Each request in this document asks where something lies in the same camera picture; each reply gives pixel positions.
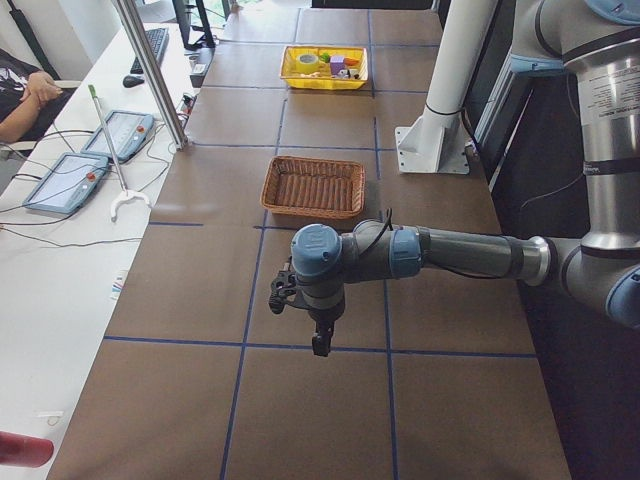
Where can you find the black monitor stand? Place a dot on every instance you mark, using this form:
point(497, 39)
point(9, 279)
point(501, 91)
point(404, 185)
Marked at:
point(193, 22)

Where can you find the toy panda figure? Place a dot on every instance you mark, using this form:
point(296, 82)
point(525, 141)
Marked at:
point(347, 74)

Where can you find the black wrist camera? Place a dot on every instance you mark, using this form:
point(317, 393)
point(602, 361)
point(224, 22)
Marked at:
point(283, 292)

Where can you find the red cylinder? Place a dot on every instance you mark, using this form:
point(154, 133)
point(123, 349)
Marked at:
point(25, 451)

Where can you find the yellow tape roll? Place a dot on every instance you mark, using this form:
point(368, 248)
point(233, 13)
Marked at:
point(307, 63)

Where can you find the black keyboard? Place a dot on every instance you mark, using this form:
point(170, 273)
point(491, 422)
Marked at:
point(158, 39)

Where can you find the far blue teach pendant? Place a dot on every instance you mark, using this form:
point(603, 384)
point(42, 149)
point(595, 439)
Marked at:
point(128, 132)

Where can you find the yellow plastic basket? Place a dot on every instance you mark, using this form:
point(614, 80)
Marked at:
point(291, 77)

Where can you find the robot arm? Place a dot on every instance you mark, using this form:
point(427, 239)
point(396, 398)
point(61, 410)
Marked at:
point(597, 41)

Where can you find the aluminium frame post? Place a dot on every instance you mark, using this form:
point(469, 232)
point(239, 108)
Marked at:
point(136, 34)

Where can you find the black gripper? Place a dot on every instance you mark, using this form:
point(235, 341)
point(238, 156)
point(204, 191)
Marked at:
point(324, 315)

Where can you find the near blue teach pendant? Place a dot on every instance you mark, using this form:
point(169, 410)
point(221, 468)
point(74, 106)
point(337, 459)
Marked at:
point(69, 183)

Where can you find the brown wicker basket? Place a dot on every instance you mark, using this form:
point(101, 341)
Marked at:
point(310, 187)

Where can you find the black computer mouse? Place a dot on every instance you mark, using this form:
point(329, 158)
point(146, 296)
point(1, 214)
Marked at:
point(130, 81)

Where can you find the purple toy block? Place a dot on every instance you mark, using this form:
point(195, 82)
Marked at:
point(337, 65)

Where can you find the blue teach pendant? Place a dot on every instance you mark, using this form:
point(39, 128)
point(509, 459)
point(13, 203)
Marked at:
point(69, 183)
point(128, 132)

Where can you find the white mounting pillar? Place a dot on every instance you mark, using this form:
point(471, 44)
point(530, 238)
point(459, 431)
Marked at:
point(434, 143)

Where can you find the seated person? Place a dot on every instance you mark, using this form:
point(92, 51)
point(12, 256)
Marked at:
point(30, 100)

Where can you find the white reacher grabber stick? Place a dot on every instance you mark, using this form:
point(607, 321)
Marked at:
point(126, 195)

